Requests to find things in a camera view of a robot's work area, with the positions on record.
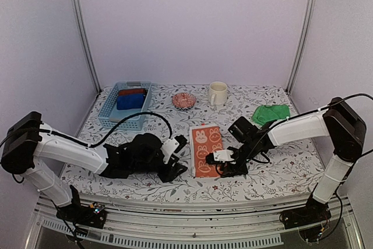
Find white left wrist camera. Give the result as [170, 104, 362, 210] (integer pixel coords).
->
[161, 135, 187, 164]

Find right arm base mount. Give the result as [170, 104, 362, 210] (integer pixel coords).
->
[279, 195, 332, 229]

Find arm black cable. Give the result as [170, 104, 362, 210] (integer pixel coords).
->
[247, 93, 373, 226]
[0, 111, 173, 184]

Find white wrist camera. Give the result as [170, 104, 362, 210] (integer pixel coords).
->
[161, 135, 187, 164]
[205, 149, 235, 164]

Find cream ceramic mug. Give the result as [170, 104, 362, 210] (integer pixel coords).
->
[209, 82, 228, 106]

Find blue rolled towel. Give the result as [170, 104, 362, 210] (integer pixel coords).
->
[116, 94, 145, 110]

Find light blue plastic basket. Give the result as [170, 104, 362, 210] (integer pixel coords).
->
[98, 82, 152, 129]

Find green microfibre towel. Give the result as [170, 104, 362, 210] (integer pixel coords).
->
[251, 104, 290, 125]

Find aluminium right corner post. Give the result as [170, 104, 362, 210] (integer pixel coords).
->
[286, 0, 316, 94]

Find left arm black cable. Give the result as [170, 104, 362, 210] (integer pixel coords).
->
[0, 111, 173, 184]

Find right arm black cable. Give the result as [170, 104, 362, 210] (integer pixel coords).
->
[247, 93, 373, 226]

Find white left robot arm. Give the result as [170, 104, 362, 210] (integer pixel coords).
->
[1, 111, 188, 222]

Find aluminium front rail frame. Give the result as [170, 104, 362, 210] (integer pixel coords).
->
[26, 193, 365, 249]

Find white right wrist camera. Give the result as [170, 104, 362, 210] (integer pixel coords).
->
[205, 149, 235, 164]

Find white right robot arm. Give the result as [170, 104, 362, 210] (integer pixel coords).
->
[215, 95, 367, 223]

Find aluminium corner post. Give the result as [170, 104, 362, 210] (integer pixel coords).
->
[286, 0, 316, 94]
[71, 0, 101, 94]

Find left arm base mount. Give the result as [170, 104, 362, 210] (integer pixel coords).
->
[56, 185, 107, 229]

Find red rolled towel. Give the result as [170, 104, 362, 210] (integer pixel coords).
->
[118, 88, 147, 96]

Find orange rabbit print towel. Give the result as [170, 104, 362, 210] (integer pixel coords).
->
[189, 124, 223, 178]

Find red patterned small bowl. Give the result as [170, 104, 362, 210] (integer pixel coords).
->
[172, 92, 196, 111]

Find aluminium left corner post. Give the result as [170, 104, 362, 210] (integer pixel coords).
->
[71, 0, 101, 94]

